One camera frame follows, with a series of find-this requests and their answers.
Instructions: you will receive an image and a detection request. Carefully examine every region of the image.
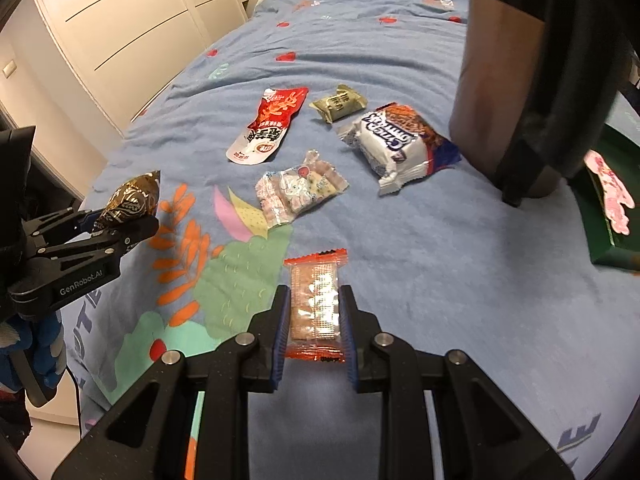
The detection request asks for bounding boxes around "green shallow tray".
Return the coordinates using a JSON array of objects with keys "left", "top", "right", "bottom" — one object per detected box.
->
[{"left": 570, "top": 125, "right": 639, "bottom": 273}]

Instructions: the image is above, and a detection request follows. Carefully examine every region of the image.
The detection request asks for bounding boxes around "olive sesame candy packet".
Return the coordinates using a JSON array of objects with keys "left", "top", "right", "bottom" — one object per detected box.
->
[{"left": 309, "top": 84, "right": 368, "bottom": 125}]

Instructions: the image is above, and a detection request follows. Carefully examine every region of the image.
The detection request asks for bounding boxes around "clear pink candy packet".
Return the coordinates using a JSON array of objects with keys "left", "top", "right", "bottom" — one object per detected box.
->
[{"left": 255, "top": 150, "right": 349, "bottom": 229}]

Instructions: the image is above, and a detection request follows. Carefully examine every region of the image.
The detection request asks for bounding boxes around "white blue cake packet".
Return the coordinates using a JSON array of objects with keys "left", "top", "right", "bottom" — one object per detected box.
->
[{"left": 337, "top": 102, "right": 462, "bottom": 196}]

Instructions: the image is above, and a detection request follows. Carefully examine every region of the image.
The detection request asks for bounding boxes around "black steel trash bin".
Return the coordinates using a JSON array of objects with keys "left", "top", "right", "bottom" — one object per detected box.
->
[{"left": 449, "top": 0, "right": 639, "bottom": 207}]

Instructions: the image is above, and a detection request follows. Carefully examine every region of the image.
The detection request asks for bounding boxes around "blue patterned bedspread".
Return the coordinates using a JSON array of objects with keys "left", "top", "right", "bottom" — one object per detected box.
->
[{"left": 62, "top": 0, "right": 639, "bottom": 479}]

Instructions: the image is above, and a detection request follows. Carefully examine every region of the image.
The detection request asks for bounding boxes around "white wardrobe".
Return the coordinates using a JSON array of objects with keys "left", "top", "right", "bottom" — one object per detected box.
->
[{"left": 0, "top": 0, "right": 249, "bottom": 201}]

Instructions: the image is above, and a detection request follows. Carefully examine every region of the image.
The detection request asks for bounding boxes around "brown gold snack packet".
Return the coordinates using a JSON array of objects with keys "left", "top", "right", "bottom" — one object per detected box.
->
[{"left": 92, "top": 170, "right": 160, "bottom": 233}]

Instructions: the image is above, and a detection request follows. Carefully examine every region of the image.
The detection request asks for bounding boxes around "pink cartoon snack packet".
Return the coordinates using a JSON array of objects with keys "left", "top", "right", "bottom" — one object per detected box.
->
[{"left": 584, "top": 150, "right": 636, "bottom": 236}]

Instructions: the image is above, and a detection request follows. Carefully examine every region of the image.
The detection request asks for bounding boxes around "red white spicy snack pouch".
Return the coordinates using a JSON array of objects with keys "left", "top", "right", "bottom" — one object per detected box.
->
[{"left": 226, "top": 87, "right": 308, "bottom": 166}]

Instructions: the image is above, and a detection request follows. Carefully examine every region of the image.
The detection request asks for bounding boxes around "orange wafer biscuit packet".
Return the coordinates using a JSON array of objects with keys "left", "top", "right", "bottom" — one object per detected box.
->
[{"left": 284, "top": 248, "right": 348, "bottom": 363}]

